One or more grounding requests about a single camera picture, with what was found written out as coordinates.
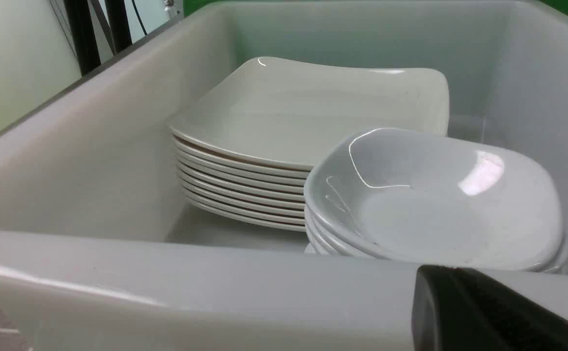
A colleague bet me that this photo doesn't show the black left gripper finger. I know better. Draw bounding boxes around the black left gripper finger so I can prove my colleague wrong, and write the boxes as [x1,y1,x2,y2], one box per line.
[411,265,568,351]

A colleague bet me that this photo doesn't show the lower white plate stack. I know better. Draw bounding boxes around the lower white plate stack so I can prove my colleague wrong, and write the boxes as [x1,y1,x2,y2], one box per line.
[172,136,309,233]

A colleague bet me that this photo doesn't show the top stacked white square plate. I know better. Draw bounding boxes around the top stacked white square plate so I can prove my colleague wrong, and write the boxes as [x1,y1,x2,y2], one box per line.
[169,57,450,171]

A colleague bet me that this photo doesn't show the lower grey bowl stack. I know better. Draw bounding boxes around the lower grey bowl stack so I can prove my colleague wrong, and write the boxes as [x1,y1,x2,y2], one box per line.
[304,206,568,274]

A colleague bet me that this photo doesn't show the large white plastic tub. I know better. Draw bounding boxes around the large white plastic tub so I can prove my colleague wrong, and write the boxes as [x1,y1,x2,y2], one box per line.
[0,0,568,351]

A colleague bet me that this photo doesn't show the black metal stand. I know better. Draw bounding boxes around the black metal stand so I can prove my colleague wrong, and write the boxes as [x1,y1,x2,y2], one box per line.
[63,0,133,76]

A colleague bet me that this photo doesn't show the black cable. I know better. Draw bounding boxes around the black cable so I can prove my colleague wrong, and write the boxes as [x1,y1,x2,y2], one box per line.
[132,0,149,37]

